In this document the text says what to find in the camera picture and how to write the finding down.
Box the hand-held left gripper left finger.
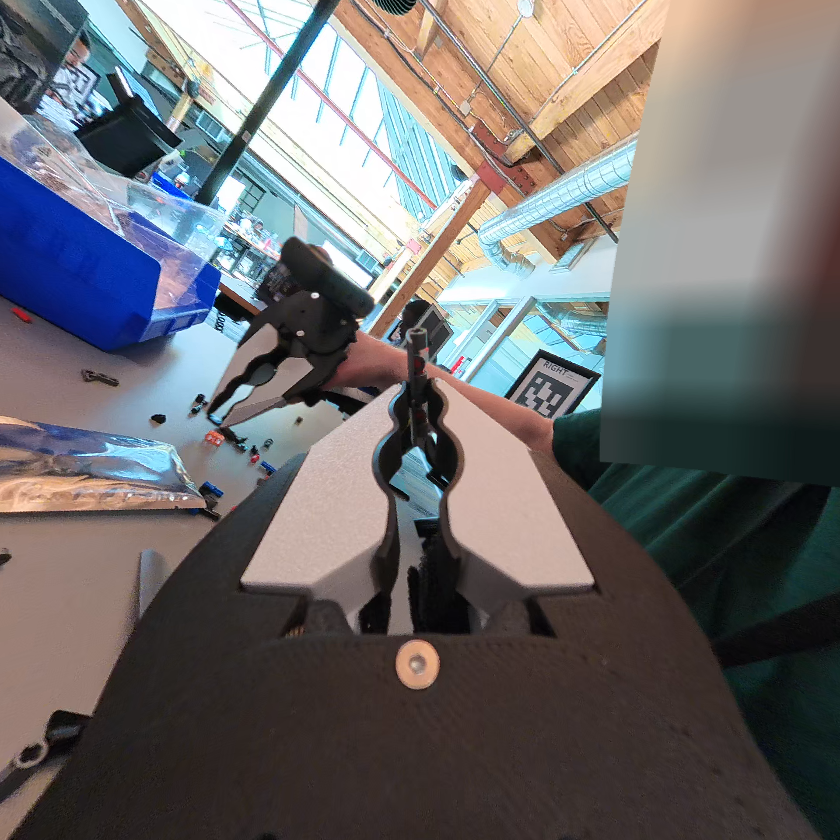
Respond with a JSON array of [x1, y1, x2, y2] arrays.
[[239, 386, 403, 634]]

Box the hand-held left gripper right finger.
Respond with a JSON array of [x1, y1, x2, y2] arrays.
[[430, 381, 595, 634]]

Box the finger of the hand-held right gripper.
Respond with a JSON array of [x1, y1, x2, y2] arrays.
[[222, 356, 319, 429], [206, 325, 283, 422]]

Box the grey beam with red pins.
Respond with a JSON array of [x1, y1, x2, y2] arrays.
[[406, 327, 435, 454]]

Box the person's right forearm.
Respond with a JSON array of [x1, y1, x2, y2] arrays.
[[331, 331, 557, 455]]

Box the cluster of small assorted pieces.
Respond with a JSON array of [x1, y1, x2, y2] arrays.
[[190, 392, 306, 488]]

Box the black monitor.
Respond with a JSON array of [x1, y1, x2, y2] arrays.
[[399, 298, 455, 358]]

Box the framed black-white marker sign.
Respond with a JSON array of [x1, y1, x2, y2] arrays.
[[504, 349, 602, 421]]

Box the long grey wing panel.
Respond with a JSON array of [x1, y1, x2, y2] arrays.
[[138, 550, 169, 619]]

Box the blue storage bin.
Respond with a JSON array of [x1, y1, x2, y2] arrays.
[[0, 154, 222, 353]]

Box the silver foil bag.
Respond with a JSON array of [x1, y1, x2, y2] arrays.
[[0, 415, 208, 517]]

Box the clear plastic bags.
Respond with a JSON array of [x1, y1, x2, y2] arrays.
[[0, 98, 227, 277]]

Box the black support column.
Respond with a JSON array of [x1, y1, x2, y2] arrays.
[[196, 0, 333, 206]]

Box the black equipment box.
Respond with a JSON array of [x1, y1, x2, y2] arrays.
[[74, 95, 185, 179]]

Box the partly built toy vehicle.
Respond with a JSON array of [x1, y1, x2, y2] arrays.
[[0, 712, 91, 803]]

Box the silver ventilation duct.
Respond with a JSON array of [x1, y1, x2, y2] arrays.
[[478, 134, 641, 280]]

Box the black shoulder strap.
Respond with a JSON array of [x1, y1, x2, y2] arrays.
[[712, 604, 840, 669]]

